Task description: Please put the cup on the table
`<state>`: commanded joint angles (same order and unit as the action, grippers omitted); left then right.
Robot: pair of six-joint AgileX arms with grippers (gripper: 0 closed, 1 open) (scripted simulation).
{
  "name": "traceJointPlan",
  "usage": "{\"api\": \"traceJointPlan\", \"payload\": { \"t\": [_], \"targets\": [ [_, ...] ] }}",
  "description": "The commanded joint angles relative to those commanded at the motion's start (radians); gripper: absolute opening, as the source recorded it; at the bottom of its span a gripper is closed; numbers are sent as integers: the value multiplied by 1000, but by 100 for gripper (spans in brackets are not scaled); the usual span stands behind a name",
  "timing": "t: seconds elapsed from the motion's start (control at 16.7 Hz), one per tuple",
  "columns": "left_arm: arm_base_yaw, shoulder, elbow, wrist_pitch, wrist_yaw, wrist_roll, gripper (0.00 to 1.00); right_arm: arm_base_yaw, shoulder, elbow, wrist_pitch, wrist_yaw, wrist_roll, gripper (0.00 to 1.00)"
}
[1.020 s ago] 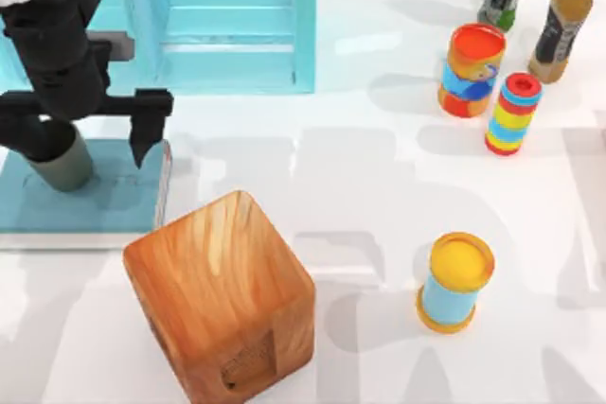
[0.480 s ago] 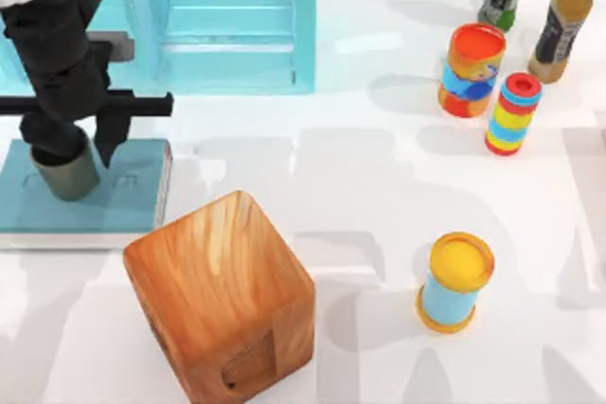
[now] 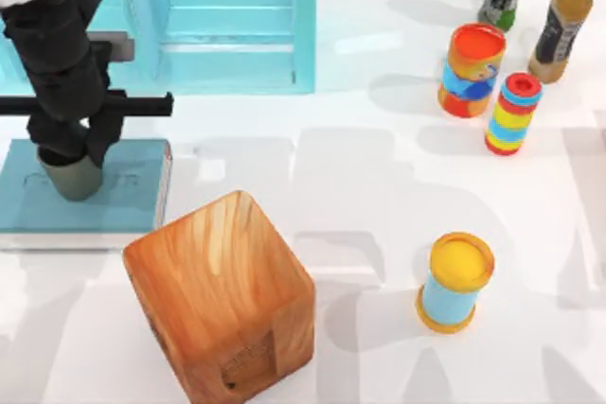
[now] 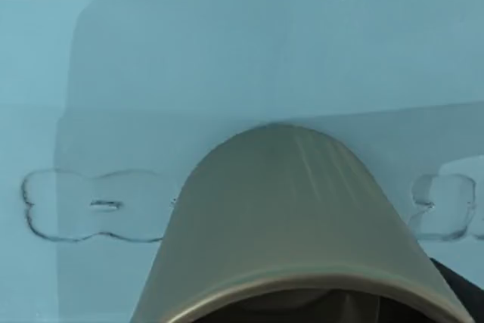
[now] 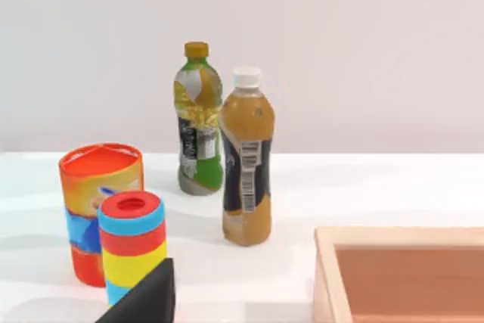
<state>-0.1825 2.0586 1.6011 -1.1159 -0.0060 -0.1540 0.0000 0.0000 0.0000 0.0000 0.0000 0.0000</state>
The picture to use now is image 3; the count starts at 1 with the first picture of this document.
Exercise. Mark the grey-green cup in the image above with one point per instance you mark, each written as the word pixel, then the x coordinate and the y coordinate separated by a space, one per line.
pixel 76 184

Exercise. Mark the teal book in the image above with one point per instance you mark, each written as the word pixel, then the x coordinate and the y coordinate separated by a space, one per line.
pixel 94 205

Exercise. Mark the light blue rack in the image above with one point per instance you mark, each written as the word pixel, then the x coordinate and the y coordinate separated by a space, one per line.
pixel 227 21

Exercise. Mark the wooden block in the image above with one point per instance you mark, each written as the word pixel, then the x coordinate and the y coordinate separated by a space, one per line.
pixel 213 290

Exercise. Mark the orange and blue can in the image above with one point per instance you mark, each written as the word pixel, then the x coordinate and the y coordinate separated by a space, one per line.
pixel 473 73

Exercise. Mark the yellow and blue can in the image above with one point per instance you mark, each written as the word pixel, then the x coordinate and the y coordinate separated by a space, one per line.
pixel 457 281

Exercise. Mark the stack of coloured rings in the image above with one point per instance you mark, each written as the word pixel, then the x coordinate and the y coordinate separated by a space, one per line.
pixel 513 115

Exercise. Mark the brown tea bottle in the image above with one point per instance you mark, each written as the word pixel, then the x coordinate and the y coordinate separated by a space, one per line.
pixel 561 30

